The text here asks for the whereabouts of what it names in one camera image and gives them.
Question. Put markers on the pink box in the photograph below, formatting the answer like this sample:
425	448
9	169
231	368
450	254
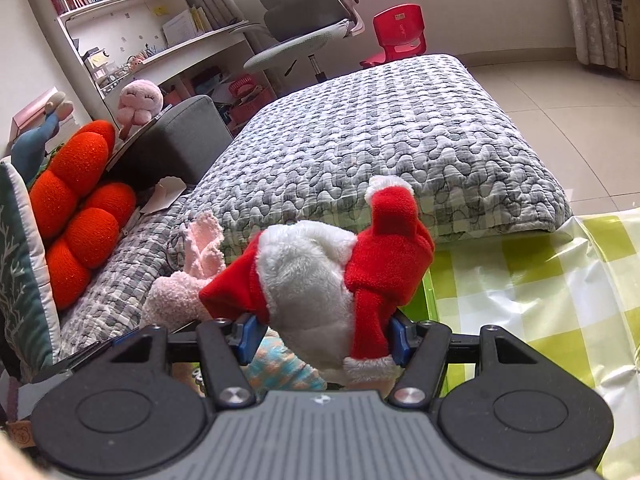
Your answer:
32	110

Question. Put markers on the dark grey cushion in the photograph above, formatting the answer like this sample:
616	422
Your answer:
185	135

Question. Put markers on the pink fluffy plush cloth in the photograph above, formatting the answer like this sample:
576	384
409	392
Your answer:
172	295

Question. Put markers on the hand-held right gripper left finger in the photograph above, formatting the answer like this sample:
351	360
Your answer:
245	341

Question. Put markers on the red and white santa plush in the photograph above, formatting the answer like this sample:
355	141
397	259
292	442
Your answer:
300	280

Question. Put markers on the grey quilted floor cushion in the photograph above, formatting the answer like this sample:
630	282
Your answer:
400	135

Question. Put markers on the white wall bookshelf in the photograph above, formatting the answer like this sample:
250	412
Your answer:
60	22

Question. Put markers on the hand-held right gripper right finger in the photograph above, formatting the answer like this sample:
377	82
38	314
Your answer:
398	342

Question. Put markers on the orange knot cushion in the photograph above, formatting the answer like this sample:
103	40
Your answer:
75	200

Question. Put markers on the grey checked quilted sofa cover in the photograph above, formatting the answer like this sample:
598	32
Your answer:
125	255

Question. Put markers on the white curved desk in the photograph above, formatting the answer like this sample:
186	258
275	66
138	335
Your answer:
200	52

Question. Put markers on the green coral print pillow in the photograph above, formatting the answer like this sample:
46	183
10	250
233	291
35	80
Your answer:
25	270

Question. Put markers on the red plastic chair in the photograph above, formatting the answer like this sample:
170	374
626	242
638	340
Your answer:
400	25

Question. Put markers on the wooden shelf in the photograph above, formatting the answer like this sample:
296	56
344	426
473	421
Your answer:
627	25

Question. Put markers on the blue plush toy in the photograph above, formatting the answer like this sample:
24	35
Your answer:
35	140

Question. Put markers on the green plastic tray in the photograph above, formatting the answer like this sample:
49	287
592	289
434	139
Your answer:
434	300

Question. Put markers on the yellow-green plaid plastic mat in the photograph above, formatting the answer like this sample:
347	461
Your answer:
525	285

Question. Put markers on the pink octopus plush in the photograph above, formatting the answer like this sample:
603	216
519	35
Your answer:
140	102

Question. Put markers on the white folded paper box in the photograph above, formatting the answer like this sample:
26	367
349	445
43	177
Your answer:
165	192

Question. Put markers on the rag doll with checked dress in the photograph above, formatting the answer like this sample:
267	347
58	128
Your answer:
280	370

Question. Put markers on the red plastic basket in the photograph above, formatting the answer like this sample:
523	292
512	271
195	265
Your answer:
246	91

